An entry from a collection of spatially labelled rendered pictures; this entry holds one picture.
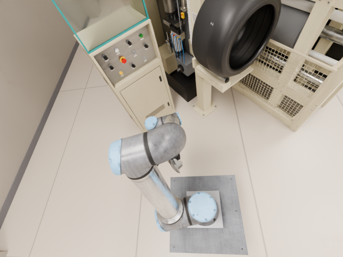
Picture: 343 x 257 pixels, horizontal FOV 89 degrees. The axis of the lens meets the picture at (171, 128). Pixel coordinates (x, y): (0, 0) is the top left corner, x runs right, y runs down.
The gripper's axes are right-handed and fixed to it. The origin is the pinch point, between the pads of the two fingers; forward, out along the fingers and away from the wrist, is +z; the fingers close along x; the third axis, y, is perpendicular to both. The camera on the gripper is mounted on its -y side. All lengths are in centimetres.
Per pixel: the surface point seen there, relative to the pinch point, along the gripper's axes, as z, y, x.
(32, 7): -348, -60, -38
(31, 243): -68, -156, 119
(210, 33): -42, 51, -53
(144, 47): -105, 30, -31
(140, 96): -104, 14, 15
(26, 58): -282, -96, 8
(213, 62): -38, 52, -37
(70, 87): -280, -64, 71
